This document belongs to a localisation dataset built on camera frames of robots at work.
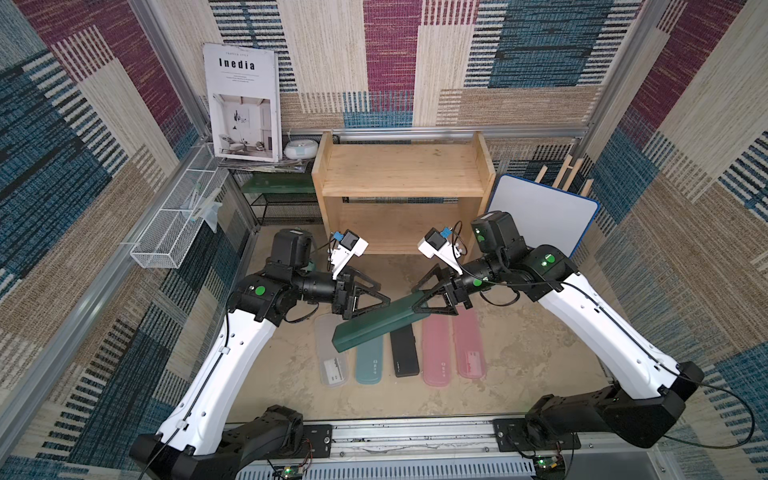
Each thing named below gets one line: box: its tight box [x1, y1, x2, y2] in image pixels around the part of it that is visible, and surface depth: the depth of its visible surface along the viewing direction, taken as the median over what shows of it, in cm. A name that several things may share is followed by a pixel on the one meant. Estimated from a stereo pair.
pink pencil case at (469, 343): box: [452, 307, 486, 379], surface depth 91 cm
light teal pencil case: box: [355, 336, 384, 385], surface depth 86 cm
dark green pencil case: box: [332, 291, 431, 353], surface depth 56 cm
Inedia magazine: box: [203, 43, 283, 163], surface depth 79 cm
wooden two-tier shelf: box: [312, 131, 496, 256], surface depth 76 cm
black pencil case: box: [390, 324, 420, 378], surface depth 87 cm
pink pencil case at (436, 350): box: [421, 313, 451, 388], surface depth 91 cm
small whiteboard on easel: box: [488, 174, 600, 257], surface depth 94 cm
